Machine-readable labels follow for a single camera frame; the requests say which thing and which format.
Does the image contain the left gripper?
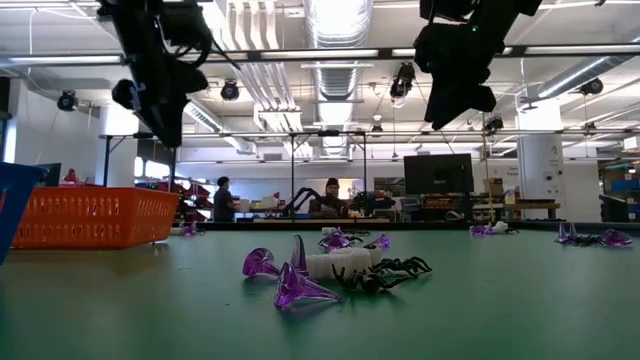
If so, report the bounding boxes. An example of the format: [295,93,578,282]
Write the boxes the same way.
[137,57,209,148]

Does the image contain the seated person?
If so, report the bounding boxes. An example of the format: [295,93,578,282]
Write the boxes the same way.
[308,177,351,220]

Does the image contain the black neighbouring station frame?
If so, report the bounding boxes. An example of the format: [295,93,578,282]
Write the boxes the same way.
[98,128,371,224]

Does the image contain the wide silver ceiling duct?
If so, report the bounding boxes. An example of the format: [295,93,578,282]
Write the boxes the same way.
[303,0,374,159]

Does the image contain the blue plastic basket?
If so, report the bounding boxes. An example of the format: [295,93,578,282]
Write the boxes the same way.
[0,162,45,266]

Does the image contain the black office chair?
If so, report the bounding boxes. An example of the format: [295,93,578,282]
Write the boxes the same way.
[598,192,632,224]

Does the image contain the small black monitor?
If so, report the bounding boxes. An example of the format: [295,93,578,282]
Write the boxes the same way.
[34,162,63,188]

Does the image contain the black computer monitor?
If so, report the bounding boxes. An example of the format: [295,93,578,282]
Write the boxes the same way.
[403,153,475,196]

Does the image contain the blue storage bins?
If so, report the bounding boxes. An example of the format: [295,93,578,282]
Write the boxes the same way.
[607,174,640,194]

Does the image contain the wooden workbench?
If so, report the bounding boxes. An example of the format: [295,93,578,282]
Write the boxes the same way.
[472,198,562,221]

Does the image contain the black aluminium table frame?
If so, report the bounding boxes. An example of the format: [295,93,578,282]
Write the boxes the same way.
[197,220,640,232]

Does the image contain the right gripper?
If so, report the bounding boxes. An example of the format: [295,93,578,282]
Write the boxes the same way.
[414,23,505,130]

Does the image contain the green table mat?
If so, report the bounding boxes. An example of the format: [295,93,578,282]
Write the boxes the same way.
[0,227,640,360]

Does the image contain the orange plastic basket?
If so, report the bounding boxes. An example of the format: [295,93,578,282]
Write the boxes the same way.
[10,186,182,250]

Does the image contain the red storage bins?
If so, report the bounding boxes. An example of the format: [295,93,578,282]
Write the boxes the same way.
[164,180,214,224]

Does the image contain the silver spiral duct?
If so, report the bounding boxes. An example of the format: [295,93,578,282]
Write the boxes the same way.
[535,54,636,100]

